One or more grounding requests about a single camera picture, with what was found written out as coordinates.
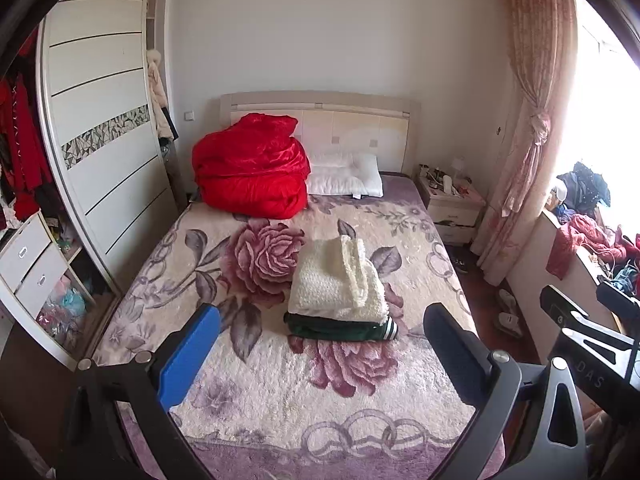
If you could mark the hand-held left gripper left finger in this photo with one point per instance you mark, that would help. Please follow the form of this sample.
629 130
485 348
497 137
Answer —
190 355

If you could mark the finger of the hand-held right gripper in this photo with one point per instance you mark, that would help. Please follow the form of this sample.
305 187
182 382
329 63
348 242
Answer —
560 307
620 296

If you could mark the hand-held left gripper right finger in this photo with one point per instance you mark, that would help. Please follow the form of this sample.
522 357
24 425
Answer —
452 355

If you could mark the green garment with striped cuffs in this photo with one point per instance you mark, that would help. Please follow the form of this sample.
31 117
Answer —
345 329

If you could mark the cream fleece garment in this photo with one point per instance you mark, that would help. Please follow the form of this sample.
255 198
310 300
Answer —
332 280

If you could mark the dark blue clothes pile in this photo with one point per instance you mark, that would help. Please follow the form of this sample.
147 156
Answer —
585 190

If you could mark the pastel clothes in wardrobe shelf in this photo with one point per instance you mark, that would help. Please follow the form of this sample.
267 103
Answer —
67 305

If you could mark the red hanging clothes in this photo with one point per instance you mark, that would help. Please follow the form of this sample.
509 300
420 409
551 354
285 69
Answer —
22 150

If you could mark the red knit garment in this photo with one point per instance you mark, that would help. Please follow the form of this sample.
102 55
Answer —
575 240

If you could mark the floral blanket bed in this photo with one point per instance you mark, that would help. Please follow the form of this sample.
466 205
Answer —
260 400

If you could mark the dark shoes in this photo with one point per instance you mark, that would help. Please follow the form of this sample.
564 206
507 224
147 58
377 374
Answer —
459 264

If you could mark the beige nightstand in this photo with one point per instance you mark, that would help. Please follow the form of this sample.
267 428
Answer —
455 215

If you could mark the small nightstand clutter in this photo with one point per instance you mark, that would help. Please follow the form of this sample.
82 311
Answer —
445 180

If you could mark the red quilt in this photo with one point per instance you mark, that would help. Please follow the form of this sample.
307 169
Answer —
250 170

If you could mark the pink patterned curtain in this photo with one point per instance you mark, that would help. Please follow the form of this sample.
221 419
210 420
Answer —
535 110

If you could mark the white pillow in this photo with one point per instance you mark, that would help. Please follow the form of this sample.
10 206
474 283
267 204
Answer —
345 175

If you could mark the beige bed headboard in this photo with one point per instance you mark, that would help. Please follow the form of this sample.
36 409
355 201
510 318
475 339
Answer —
350 120

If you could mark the cream hanging coat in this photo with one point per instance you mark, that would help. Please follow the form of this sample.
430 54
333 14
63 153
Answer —
159 95

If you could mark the white wardrobe sliding door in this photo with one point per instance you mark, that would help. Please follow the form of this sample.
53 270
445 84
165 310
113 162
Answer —
105 90

